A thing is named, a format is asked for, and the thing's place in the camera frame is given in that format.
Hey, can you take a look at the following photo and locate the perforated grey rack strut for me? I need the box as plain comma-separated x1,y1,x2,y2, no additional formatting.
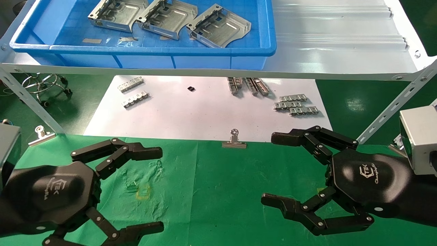
0,67,65,134
355,60,437,144

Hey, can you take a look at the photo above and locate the chrome stool base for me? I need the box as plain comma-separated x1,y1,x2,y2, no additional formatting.
21,73,73,107

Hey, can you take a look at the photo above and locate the white metal rack shelf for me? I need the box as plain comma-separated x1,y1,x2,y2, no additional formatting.
0,0,437,82

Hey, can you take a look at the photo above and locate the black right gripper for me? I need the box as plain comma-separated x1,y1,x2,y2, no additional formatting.
261,125,413,236

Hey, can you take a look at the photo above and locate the white paper sheet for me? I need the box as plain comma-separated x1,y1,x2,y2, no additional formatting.
84,75,333,142

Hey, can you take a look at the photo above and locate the silver sheet metal bracket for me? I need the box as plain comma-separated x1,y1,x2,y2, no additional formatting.
136,0,198,41
185,4,252,48
88,0,149,33

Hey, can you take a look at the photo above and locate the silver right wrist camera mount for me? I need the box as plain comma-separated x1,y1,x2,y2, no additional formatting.
399,104,437,175

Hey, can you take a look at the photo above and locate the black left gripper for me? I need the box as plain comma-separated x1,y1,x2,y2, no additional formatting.
7,138,165,246

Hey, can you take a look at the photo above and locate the blue plastic bin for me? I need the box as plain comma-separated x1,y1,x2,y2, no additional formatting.
10,0,277,70

